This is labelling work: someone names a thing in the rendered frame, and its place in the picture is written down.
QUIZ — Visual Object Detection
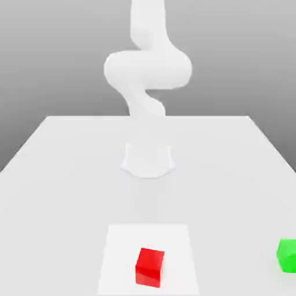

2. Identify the small red cube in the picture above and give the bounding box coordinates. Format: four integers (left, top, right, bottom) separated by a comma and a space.
135, 247, 165, 289

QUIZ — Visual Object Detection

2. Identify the small green cube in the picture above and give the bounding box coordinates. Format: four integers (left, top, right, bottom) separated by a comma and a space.
276, 238, 296, 273

